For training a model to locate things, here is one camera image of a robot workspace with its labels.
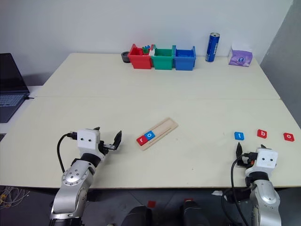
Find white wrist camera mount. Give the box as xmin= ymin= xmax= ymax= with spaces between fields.
xmin=77 ymin=129 xmax=102 ymax=156
xmin=255 ymin=147 xmax=279 ymax=169

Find blue letter tile o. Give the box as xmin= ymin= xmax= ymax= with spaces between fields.
xmin=143 ymin=130 xmax=156 ymax=141

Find red letter tile r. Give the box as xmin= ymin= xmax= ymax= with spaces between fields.
xmin=136 ymin=134 xmax=149 ymax=146

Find blue drink can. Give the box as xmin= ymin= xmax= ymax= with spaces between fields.
xmin=205 ymin=32 xmax=221 ymax=63

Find red plastic bin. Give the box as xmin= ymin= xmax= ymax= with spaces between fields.
xmin=128 ymin=43 xmax=155 ymax=70

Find wooden letter tray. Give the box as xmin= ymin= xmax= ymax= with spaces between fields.
xmin=136 ymin=117 xmax=178 ymax=152

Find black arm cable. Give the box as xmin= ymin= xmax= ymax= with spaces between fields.
xmin=221 ymin=157 xmax=250 ymax=226
xmin=56 ymin=132 xmax=79 ymax=174

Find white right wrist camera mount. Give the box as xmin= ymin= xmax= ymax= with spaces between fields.
xmin=255 ymin=147 xmax=279 ymax=169

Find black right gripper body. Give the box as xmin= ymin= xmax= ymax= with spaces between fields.
xmin=239 ymin=152 xmax=258 ymax=169

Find dark rounded shape red tab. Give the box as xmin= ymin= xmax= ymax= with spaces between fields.
xmin=179 ymin=198 xmax=213 ymax=226

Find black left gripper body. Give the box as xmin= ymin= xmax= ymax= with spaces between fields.
xmin=99 ymin=140 xmax=118 ymax=156

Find green plastic bin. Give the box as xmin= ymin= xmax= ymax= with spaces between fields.
xmin=150 ymin=44 xmax=176 ymax=71

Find blue plastic bin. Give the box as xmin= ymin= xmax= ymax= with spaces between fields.
xmin=172 ymin=45 xmax=197 ymax=71

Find dark laptop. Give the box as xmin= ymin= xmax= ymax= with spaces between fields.
xmin=0 ymin=53 xmax=31 ymax=124

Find purple tissue box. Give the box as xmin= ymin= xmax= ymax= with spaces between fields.
xmin=227 ymin=40 xmax=253 ymax=67

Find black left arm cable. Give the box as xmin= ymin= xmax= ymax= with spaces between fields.
xmin=56 ymin=132 xmax=79 ymax=174

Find white floor cables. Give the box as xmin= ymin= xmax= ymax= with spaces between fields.
xmin=0 ymin=185 xmax=31 ymax=209

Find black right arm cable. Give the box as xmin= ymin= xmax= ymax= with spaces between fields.
xmin=221 ymin=157 xmax=250 ymax=226

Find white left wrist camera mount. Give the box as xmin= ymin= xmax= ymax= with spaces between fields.
xmin=77 ymin=129 xmax=102 ymax=156

